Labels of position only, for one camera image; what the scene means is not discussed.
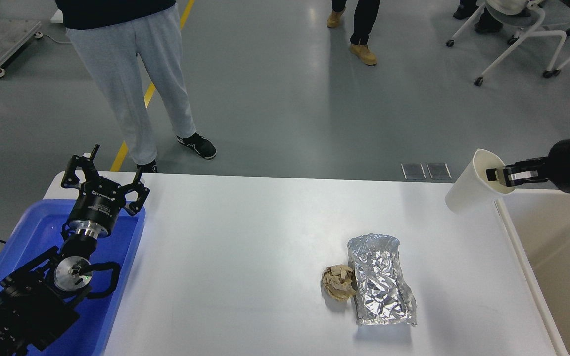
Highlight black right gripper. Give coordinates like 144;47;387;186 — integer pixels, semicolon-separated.
486;139;570;193

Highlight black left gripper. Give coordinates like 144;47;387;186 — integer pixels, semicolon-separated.
61;144;150;237

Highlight white paper cup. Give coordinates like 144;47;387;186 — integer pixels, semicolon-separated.
445;149;515;214

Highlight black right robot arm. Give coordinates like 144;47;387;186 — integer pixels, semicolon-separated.
484;139;570;194

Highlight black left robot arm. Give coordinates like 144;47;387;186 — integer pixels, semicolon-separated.
0;145;157;356

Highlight beige plastic bin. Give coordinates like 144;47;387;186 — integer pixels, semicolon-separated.
497;189;570;356

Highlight blue plastic bin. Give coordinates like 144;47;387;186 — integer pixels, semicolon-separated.
0;199;147;356

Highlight right metal floor plate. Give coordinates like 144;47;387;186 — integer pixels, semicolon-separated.
426;163;452;180

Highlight metal floor plate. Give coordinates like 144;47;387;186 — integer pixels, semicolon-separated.
426;163;452;180
402;163;426;180

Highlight left metal floor plate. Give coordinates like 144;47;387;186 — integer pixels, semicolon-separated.
402;163;426;180

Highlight person in grey trousers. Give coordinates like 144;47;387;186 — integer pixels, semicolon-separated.
55;0;216;172

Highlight seated person dark shoes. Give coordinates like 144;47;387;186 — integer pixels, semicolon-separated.
453;0;506;35

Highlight silver foil bag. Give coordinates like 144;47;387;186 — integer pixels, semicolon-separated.
347;233;418;327

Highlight crumpled brown paper ball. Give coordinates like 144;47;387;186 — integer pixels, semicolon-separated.
321;265;357;301

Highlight person in tan boots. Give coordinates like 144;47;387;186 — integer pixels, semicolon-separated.
326;0;380;67

